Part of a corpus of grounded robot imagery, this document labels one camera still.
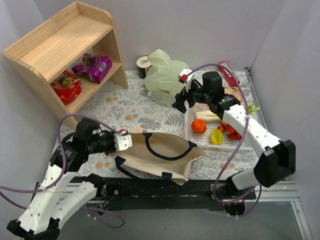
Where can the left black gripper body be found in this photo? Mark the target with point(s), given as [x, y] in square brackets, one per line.
[110, 143]

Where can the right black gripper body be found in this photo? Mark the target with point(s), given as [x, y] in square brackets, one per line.
[182, 100]

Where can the green spring onions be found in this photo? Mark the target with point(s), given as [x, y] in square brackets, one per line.
[202, 112]

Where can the orange tangerine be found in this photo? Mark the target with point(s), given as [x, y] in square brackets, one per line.
[199, 126]

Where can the light green plastic bag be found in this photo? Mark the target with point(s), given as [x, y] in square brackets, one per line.
[164, 73]

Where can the yellow bell pepper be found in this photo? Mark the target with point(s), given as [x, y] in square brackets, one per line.
[216, 137]

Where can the beige canvas tote bag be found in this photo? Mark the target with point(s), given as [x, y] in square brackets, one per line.
[165, 155]

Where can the red snack packet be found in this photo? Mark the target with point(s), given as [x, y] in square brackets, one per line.
[67, 86]

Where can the purple snack packet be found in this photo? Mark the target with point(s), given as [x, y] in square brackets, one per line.
[93, 67]

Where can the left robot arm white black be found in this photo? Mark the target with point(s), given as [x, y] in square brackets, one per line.
[45, 216]

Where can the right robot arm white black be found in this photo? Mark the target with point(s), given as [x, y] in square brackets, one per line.
[277, 158]

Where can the red rectangular box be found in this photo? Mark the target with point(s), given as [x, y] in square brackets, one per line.
[228, 74]

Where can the white plastic basket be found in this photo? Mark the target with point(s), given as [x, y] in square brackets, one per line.
[204, 140]

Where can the floral rectangular tray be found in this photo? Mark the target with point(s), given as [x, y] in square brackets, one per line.
[232, 90]

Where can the black label tape roll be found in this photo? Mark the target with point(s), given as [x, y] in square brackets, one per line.
[143, 66]

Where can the wooden two-tier shelf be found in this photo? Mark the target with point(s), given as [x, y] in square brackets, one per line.
[44, 53]

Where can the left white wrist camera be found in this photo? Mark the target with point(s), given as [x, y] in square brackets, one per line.
[123, 141]

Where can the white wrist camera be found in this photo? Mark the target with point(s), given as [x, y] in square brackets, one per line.
[186, 76]
[123, 141]

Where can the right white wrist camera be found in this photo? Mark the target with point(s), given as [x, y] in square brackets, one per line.
[186, 76]

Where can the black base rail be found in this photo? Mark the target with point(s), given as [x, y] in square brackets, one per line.
[155, 194]

